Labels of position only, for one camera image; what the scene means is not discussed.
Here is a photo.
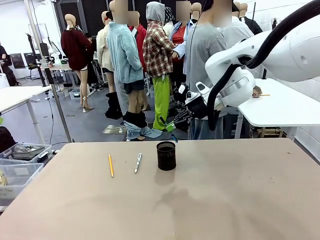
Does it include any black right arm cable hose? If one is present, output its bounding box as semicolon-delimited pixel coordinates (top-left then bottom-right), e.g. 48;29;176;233
206;0;320;132

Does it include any clear empty plastic bin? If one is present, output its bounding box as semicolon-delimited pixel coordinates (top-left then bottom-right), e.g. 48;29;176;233
0;162;45;200

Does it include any person in grey t-shirt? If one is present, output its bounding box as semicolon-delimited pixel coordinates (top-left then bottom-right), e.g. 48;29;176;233
184;0;241;141

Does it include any mannequin in plaid shirt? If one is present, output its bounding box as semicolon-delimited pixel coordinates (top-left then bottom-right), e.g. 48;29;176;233
142;1;176;132

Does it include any mannequin in red jacket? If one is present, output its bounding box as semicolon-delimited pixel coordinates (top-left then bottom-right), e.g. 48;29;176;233
128;11;148;73

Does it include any large white table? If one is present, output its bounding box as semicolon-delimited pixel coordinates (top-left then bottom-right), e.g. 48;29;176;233
237;77;320;140

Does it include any mannequin in maroon sweater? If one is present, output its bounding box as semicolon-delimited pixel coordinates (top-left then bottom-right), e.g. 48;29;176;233
60;13;95;113

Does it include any metal mannequin base plate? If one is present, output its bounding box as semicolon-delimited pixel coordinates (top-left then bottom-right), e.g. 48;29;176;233
101;124;128;136

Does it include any mannequin in white shirt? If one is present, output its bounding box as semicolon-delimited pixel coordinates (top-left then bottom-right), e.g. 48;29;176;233
219;1;255;48

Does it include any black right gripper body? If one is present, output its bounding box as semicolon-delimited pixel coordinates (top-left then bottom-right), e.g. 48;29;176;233
186;96;209;120

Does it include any bare beige mannequin head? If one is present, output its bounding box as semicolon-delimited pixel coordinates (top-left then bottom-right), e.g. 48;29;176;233
191;2;203;20

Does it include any black bag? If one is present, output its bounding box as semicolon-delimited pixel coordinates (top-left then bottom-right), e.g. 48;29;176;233
0;126;17;153

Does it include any black office chair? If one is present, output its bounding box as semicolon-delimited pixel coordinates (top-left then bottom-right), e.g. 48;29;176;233
23;52;41;81
9;52;27;70

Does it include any mannequin in black jacket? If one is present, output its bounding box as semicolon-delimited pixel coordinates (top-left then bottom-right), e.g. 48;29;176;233
238;2;263;36

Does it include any black mesh pen holder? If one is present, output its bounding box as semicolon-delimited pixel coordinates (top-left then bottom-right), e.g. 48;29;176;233
156;141;177;172

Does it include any brown crumpled object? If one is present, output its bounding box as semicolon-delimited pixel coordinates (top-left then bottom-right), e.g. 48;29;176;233
251;85;263;98

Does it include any mannequin in light blue fleece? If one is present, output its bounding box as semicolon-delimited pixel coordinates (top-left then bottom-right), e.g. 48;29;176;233
106;0;163;142

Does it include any mannequin in cream jacket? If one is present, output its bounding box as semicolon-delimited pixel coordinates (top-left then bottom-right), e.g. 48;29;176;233
96;11;123;120

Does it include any clear bin with grey tray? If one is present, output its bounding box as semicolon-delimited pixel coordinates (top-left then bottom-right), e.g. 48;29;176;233
0;142;53;165

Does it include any clear floor storage bin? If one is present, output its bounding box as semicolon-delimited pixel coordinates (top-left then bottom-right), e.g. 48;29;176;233
68;88;82;100

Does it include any yellow pencil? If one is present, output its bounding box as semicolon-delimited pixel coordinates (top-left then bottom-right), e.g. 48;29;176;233
107;153;115;178

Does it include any slanted metal pole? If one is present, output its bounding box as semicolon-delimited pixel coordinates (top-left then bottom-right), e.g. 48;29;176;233
24;0;73;144

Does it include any mannequin in red top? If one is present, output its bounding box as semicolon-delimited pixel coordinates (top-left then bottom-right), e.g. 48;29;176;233
169;1;195;76

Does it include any seated person in black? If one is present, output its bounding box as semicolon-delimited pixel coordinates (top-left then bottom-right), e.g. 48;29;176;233
0;42;18;86

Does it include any wooden pallet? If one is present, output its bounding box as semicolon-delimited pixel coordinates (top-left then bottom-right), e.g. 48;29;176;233
249;126;288;138

